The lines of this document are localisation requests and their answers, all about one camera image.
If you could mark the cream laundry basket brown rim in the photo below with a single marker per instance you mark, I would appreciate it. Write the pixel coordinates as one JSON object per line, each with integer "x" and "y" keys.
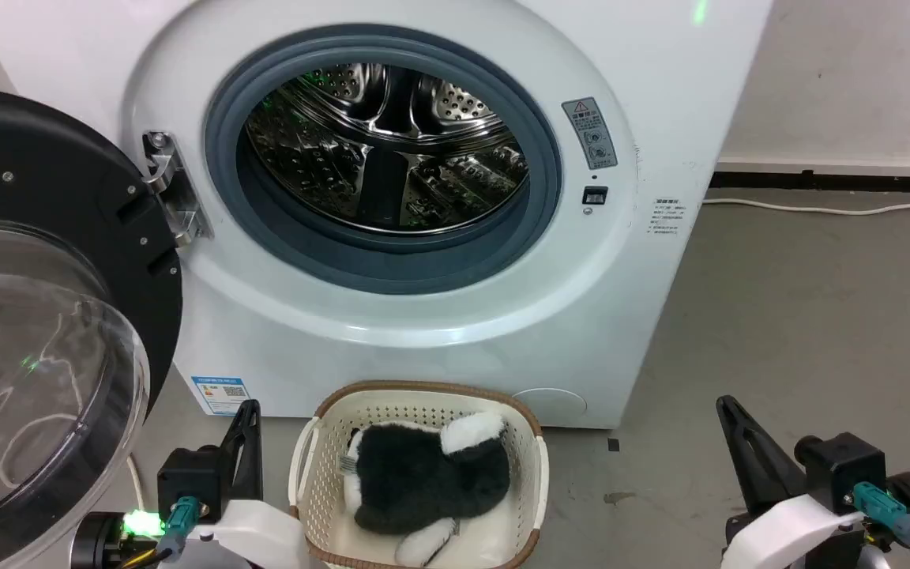
{"x": 313, "y": 482}

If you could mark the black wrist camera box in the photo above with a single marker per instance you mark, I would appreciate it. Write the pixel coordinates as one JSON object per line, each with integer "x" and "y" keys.
{"x": 846, "y": 466}
{"x": 190, "y": 478}

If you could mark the grey rubber door gasket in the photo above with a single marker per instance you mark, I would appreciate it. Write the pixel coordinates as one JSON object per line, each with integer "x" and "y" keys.
{"x": 392, "y": 265}

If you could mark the white text label sticker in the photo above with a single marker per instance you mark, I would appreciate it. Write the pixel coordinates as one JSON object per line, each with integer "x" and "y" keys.
{"x": 667, "y": 216}

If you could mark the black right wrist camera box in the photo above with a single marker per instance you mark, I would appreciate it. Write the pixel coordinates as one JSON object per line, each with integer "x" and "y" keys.
{"x": 846, "y": 466}

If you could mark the stainless steel washer drum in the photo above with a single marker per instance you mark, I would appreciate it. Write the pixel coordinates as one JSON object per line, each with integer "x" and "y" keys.
{"x": 384, "y": 150}

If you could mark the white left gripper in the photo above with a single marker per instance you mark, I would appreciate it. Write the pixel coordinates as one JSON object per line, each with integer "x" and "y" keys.
{"x": 257, "y": 533}

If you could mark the black washer door clear dome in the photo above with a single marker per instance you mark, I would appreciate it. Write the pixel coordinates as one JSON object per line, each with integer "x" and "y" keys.
{"x": 36, "y": 197}

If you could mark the black door latch socket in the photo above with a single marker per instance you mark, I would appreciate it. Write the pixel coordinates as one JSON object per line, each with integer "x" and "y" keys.
{"x": 595, "y": 195}

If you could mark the blue energy label sticker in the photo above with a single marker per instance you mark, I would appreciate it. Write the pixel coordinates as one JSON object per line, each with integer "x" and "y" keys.
{"x": 220, "y": 393}

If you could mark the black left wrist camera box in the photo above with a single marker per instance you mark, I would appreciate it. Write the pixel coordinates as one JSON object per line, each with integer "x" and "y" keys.
{"x": 190, "y": 478}

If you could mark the metal door hinge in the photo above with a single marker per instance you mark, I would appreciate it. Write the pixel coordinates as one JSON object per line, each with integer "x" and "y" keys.
{"x": 174, "y": 194}

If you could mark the white front-load washing machine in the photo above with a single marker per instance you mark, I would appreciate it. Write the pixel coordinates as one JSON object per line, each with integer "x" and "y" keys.
{"x": 644, "y": 71}

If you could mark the grey warning sticker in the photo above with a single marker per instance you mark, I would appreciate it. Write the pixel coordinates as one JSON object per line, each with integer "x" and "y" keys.
{"x": 590, "y": 133}

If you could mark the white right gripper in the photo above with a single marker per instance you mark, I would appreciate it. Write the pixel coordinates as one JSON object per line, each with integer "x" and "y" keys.
{"x": 795, "y": 533}

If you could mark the black and white plush toy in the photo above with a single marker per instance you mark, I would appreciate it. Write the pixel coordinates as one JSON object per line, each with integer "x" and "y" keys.
{"x": 423, "y": 474}

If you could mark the round white filter cover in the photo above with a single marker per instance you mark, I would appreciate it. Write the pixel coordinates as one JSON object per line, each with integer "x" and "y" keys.
{"x": 550, "y": 403}

